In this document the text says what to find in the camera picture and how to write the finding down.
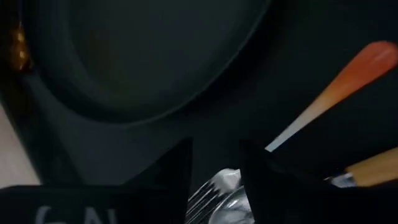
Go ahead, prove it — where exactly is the fork with orange handle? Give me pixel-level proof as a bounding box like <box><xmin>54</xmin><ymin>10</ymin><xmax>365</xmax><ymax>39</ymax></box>
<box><xmin>185</xmin><ymin>40</ymin><xmax>398</xmax><ymax>224</ymax></box>

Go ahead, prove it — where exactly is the amber ribbed glass cup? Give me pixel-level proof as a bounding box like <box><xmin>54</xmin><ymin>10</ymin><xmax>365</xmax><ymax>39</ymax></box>
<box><xmin>8</xmin><ymin>21</ymin><xmax>33</xmax><ymax>73</ymax></box>

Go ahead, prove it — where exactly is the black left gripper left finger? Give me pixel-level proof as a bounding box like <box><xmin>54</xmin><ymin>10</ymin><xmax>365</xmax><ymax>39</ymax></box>
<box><xmin>123</xmin><ymin>136</ymin><xmax>194</xmax><ymax>224</ymax></box>

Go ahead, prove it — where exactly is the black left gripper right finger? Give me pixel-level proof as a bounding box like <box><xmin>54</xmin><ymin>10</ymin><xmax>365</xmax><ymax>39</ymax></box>
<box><xmin>238</xmin><ymin>139</ymin><xmax>301</xmax><ymax>224</ymax></box>

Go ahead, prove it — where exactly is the black round plate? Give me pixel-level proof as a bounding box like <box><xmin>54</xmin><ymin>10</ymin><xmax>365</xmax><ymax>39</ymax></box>
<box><xmin>17</xmin><ymin>0</ymin><xmax>272</xmax><ymax>128</ymax></box>

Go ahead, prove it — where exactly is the spoon with yellow handle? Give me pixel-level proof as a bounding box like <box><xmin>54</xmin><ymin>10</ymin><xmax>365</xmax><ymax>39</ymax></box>
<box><xmin>207</xmin><ymin>146</ymin><xmax>398</xmax><ymax>224</ymax></box>

